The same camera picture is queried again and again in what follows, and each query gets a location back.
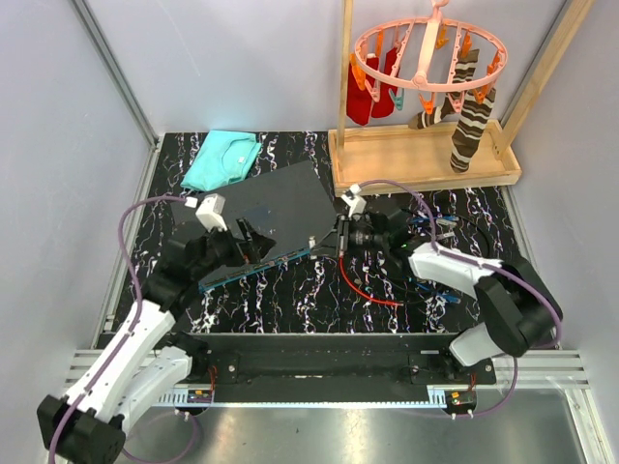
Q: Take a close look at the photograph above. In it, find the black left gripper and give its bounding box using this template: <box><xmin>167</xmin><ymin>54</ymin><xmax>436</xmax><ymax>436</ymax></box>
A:
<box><xmin>192</xmin><ymin>217</ymin><xmax>277</xmax><ymax>280</ymax></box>

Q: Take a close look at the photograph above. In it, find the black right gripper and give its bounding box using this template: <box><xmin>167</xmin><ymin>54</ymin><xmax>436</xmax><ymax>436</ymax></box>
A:
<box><xmin>310</xmin><ymin>215</ymin><xmax>389</xmax><ymax>260</ymax></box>

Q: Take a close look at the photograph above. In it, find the folded teal cloth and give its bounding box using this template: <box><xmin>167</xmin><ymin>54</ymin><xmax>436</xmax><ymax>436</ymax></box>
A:
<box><xmin>181</xmin><ymin>130</ymin><xmax>261</xmax><ymax>192</ymax></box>

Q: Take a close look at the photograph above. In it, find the blue cable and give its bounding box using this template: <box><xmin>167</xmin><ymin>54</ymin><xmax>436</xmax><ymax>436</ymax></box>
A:
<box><xmin>410</xmin><ymin>217</ymin><xmax>460</xmax><ymax>304</ymax></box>

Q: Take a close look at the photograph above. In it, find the pink round clip hanger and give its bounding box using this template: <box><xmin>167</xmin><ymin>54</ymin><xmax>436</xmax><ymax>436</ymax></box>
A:
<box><xmin>349</xmin><ymin>1</ymin><xmax>508</xmax><ymax>113</ymax></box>

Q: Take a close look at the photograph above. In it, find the red sock right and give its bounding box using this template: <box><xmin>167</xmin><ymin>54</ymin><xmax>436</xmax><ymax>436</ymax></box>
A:
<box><xmin>371</xmin><ymin>47</ymin><xmax>398</xmax><ymax>119</ymax></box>

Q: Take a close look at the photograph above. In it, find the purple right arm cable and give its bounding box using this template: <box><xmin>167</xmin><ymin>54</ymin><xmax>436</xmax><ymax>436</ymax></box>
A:
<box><xmin>357</xmin><ymin>179</ymin><xmax>565</xmax><ymax>417</ymax></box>

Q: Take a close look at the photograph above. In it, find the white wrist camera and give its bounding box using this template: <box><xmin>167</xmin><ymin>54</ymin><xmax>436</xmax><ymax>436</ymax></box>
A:
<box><xmin>340</xmin><ymin>184</ymin><xmax>367</xmax><ymax>218</ymax></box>
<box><xmin>185</xmin><ymin>193</ymin><xmax>228</xmax><ymax>232</ymax></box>

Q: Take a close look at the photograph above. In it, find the dark grey network switch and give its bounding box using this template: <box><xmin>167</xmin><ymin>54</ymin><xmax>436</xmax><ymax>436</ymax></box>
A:
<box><xmin>171</xmin><ymin>160</ymin><xmax>337</xmax><ymax>290</ymax></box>

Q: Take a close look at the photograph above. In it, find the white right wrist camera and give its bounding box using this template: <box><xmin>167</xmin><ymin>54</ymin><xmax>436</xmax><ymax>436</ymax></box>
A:
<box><xmin>340</xmin><ymin>184</ymin><xmax>367</xmax><ymax>218</ymax></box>

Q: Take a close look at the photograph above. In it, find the brown striped sock rear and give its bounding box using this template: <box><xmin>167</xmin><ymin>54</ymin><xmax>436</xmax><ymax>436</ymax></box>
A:
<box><xmin>408</xmin><ymin>48</ymin><xmax>480</xmax><ymax>130</ymax></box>

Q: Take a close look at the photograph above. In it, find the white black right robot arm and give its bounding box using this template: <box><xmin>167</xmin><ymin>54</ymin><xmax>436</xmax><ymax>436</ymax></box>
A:
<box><xmin>335</xmin><ymin>212</ymin><xmax>563</xmax><ymax>384</ymax></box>

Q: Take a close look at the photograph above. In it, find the red sock left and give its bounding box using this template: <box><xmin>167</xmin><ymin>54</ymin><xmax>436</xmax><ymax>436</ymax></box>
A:
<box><xmin>346</xmin><ymin>63</ymin><xmax>373</xmax><ymax>126</ymax></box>

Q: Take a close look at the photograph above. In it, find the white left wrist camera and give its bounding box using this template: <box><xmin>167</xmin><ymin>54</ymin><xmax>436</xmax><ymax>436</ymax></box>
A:
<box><xmin>185</xmin><ymin>193</ymin><xmax>228</xmax><ymax>232</ymax></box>

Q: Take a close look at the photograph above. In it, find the red sock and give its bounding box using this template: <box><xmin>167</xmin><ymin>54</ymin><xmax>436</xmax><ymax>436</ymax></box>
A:
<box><xmin>371</xmin><ymin>47</ymin><xmax>398</xmax><ymax>119</ymax></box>
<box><xmin>346</xmin><ymin>63</ymin><xmax>373</xmax><ymax>126</ymax></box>

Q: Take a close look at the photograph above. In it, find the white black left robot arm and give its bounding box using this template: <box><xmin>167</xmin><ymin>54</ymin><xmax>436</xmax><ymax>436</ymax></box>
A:
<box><xmin>37</xmin><ymin>218</ymin><xmax>276</xmax><ymax>463</ymax></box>

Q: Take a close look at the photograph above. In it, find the wooden rack with tray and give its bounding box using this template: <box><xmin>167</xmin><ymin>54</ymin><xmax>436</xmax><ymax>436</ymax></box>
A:
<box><xmin>328</xmin><ymin>1</ymin><xmax>593</xmax><ymax>195</ymax></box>

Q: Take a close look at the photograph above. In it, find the brown striped sock long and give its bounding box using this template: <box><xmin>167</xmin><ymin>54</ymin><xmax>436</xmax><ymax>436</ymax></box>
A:
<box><xmin>450</xmin><ymin>88</ymin><xmax>496</xmax><ymax>173</ymax></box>

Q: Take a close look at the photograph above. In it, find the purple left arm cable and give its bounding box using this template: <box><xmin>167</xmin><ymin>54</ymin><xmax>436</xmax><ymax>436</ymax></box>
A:
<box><xmin>47</xmin><ymin>193</ymin><xmax>201</xmax><ymax>460</ymax></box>

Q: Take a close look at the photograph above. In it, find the black cable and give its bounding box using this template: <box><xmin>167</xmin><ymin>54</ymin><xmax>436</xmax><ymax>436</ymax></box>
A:
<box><xmin>386</xmin><ymin>206</ymin><xmax>494</xmax><ymax>305</ymax></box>

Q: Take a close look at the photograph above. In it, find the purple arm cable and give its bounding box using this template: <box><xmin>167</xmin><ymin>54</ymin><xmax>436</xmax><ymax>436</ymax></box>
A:
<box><xmin>357</xmin><ymin>179</ymin><xmax>565</xmax><ymax>417</ymax></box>
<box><xmin>47</xmin><ymin>193</ymin><xmax>201</xmax><ymax>460</ymax></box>

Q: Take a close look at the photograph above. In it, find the red cable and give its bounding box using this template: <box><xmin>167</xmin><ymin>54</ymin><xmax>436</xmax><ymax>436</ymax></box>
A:
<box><xmin>338</xmin><ymin>254</ymin><xmax>405</xmax><ymax>307</ymax></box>

